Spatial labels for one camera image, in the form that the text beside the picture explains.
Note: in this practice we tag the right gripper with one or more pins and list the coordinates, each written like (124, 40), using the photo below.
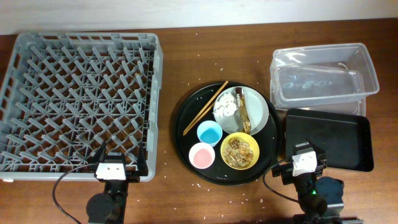
(286, 171)

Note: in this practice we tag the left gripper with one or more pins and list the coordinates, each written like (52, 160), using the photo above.
(134, 173)

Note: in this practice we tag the yellow bowl with shells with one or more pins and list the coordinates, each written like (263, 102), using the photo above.
(239, 151)

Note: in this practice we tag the gold brown snack wrapper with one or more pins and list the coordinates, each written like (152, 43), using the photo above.
(241, 103)

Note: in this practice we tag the pink cup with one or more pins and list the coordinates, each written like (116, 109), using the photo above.
(201, 155)

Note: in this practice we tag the light blue cup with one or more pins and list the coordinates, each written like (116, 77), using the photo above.
(209, 132)

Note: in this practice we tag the white tissue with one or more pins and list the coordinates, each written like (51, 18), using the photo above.
(225, 105)

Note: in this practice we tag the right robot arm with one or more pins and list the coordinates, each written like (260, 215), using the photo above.
(319, 197)

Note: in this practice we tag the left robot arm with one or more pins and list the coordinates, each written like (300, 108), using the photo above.
(109, 206)

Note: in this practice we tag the grey dishwasher rack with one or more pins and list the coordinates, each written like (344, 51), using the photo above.
(64, 94)

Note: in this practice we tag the round black tray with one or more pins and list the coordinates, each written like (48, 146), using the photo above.
(269, 140)

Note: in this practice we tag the black rectangular tray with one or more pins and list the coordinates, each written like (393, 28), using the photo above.
(345, 138)

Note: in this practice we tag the grey round plate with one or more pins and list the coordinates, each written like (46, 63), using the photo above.
(256, 106)

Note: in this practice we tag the upper wooden chopstick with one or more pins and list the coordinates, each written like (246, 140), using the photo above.
(212, 99)

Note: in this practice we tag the clear plastic bin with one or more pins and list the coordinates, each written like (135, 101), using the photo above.
(335, 78)

